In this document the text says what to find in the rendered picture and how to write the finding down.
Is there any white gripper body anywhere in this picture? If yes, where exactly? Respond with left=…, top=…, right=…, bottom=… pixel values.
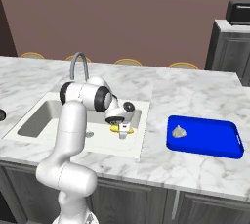
left=117, top=124, right=130, bottom=140

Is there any grey curved sink faucet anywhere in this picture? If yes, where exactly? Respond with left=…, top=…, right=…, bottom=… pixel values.
left=69, top=51, right=90, bottom=83

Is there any blue tray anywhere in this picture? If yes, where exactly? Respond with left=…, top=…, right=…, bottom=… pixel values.
left=166, top=114, right=245, bottom=160

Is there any yellow corn cob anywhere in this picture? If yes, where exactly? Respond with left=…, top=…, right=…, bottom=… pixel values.
left=109, top=124, right=135, bottom=135

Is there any white sink basin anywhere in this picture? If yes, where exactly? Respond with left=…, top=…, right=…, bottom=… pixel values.
left=2, top=91, right=151, bottom=163

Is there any tan wooden stool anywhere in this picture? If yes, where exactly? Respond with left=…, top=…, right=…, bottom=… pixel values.
left=64, top=54, right=93, bottom=64
left=113, top=58, right=144, bottom=67
left=168, top=61, right=199, bottom=70
left=21, top=51, right=46, bottom=60

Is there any black round object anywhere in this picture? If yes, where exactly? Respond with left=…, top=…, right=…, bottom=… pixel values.
left=0, top=109, right=8, bottom=123

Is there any grey garlic bulb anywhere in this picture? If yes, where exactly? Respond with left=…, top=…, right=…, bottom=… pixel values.
left=171, top=124, right=188, bottom=139

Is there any grey cupboard door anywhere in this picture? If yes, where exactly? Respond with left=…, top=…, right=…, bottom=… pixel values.
left=87, top=178, right=169, bottom=224
left=171, top=190, right=250, bottom=224
left=0, top=161, right=63, bottom=224

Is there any silver cupboard handle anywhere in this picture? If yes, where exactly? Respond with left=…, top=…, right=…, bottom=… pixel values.
left=171, top=191, right=181, bottom=221

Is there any grey cupboard run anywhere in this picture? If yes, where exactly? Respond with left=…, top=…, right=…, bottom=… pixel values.
left=204, top=19, right=250, bottom=88

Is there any black countertop appliance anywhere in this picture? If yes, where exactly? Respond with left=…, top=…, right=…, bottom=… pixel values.
left=225, top=0, right=250, bottom=26

